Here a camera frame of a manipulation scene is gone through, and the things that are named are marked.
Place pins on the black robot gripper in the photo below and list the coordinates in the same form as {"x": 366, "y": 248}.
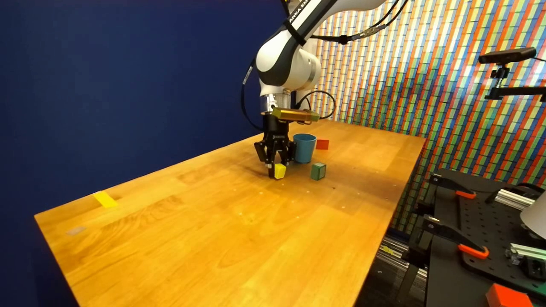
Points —
{"x": 274, "y": 144}

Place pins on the yellow wooden block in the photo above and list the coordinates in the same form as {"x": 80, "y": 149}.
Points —
{"x": 279, "y": 171}

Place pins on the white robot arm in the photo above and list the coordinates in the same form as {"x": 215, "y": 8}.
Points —
{"x": 285, "y": 67}

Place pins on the blue plastic cup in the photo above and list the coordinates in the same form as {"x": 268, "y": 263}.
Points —
{"x": 303, "y": 148}

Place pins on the green wooden block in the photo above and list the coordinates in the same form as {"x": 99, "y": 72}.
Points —
{"x": 317, "y": 171}

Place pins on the red wooden block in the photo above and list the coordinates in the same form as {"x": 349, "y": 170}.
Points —
{"x": 322, "y": 144}

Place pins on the orange block on black table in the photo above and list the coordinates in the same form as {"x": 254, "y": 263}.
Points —
{"x": 500, "y": 296}

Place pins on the yellow tape strip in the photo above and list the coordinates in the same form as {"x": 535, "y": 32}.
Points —
{"x": 104, "y": 200}

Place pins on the black perforated side table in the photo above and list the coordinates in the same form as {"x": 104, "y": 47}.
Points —
{"x": 457, "y": 281}

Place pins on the silver aluminium profile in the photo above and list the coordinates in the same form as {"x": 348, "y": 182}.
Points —
{"x": 512, "y": 200}

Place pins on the white lamp shade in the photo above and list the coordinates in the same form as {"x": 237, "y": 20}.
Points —
{"x": 534, "y": 217}

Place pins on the orange-handled clamp right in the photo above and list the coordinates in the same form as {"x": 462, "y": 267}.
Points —
{"x": 453, "y": 187}

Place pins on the orange-handled clamp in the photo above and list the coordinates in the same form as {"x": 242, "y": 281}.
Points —
{"x": 435, "y": 228}
{"x": 453, "y": 187}

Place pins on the orange-handled clamp left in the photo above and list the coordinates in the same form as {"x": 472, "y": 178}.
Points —
{"x": 435, "y": 228}

